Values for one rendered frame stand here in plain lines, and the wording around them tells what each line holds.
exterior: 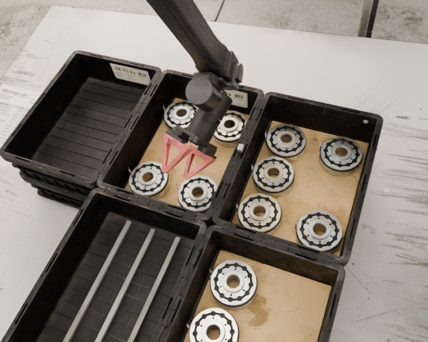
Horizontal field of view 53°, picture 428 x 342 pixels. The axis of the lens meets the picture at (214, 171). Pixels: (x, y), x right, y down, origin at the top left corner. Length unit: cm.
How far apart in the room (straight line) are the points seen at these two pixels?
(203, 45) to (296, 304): 57
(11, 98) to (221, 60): 100
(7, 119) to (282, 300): 112
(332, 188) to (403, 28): 184
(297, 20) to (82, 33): 143
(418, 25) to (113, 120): 203
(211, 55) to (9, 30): 255
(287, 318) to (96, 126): 75
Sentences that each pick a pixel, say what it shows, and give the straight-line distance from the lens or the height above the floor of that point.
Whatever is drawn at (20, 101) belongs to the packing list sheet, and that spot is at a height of 70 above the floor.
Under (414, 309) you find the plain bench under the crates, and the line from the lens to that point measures 117.
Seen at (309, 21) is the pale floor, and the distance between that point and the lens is 281.
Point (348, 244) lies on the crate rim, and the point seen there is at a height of 93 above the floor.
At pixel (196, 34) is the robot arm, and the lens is 80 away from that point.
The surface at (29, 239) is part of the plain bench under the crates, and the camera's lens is 135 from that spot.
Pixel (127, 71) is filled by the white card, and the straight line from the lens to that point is 132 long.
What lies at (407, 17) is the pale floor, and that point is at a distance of 291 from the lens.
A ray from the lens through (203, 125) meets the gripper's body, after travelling 91.
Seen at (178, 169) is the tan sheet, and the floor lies 83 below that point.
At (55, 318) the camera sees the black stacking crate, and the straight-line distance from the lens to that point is 109.
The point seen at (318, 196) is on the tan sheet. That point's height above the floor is 83.
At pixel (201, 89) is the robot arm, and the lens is 85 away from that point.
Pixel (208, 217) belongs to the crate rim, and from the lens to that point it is 96.
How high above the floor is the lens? 178
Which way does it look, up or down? 58 degrees down
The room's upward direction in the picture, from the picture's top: 12 degrees counter-clockwise
